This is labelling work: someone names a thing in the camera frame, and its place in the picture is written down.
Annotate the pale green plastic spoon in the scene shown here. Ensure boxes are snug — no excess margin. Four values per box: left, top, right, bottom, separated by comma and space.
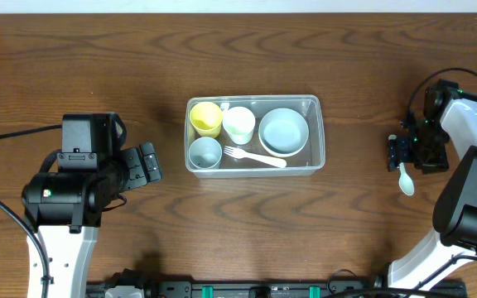
388, 134, 416, 197

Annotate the grey plastic cup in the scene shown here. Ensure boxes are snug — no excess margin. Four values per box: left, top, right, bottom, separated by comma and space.
188, 137, 223, 170

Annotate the white plastic fork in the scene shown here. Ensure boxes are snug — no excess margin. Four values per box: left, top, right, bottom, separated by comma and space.
223, 146, 287, 168

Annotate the cream plastic cup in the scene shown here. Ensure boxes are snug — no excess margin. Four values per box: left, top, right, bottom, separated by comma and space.
223, 107, 256, 145

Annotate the white plastic bowl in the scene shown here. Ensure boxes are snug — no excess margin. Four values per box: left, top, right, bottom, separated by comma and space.
258, 108, 310, 151

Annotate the yellow plastic bowl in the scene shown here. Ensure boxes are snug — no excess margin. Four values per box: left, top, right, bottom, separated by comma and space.
260, 140, 305, 158

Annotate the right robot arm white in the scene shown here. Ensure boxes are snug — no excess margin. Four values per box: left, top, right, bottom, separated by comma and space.
383, 85, 477, 291

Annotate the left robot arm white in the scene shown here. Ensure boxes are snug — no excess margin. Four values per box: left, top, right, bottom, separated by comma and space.
22, 142, 162, 297

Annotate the clear plastic container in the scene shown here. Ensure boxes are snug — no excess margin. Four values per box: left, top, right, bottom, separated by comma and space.
185, 95, 325, 178

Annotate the yellow plastic cup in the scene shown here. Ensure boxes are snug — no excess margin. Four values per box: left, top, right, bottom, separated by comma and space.
190, 102, 223, 138

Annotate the black mounting rail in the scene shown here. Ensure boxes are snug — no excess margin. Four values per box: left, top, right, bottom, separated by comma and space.
85, 281, 467, 298

